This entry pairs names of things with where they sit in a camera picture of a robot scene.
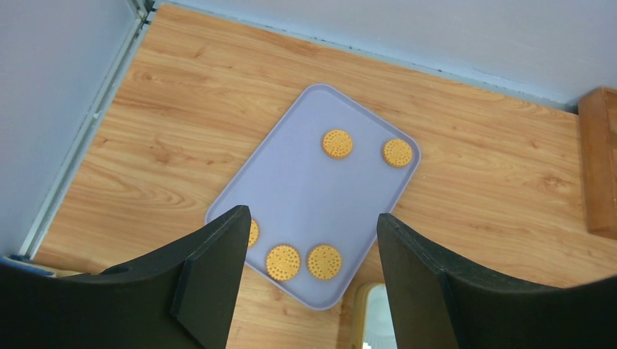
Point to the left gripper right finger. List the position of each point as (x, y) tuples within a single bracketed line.
[(440, 299)]

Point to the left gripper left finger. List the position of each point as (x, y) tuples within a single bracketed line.
[(181, 295)]

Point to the gold square cookie tin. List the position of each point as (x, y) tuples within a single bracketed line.
[(372, 325)]

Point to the round yellow cookie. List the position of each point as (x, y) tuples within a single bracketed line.
[(337, 143), (397, 153), (254, 233), (324, 262), (283, 262)]

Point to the lavender plastic tray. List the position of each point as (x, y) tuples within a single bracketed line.
[(302, 197)]

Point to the wooden compartment organizer box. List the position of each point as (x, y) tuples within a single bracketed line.
[(597, 125)]

